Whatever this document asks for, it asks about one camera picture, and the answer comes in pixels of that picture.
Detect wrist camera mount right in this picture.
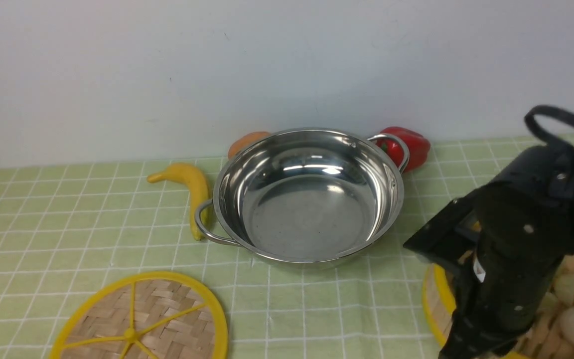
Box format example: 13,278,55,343
403,193,480,277

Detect red bell pepper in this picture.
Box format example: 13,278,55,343
376,127,431,173

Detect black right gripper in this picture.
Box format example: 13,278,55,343
439,199,574,359

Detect green checkered tablecloth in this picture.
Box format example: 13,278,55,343
0,136,537,359

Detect stainless steel pot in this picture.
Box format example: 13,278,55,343
194,129,410,267

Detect bamboo steamer with yellow rim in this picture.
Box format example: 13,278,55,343
422,255,574,359

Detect yellow rimmed woven steamer lid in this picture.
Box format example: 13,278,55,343
49,271,230,359

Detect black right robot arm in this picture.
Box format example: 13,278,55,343
430,146,574,359

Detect orange carrot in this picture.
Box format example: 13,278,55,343
227,131,271,159

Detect yellow banana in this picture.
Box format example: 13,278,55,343
146,162,211,241

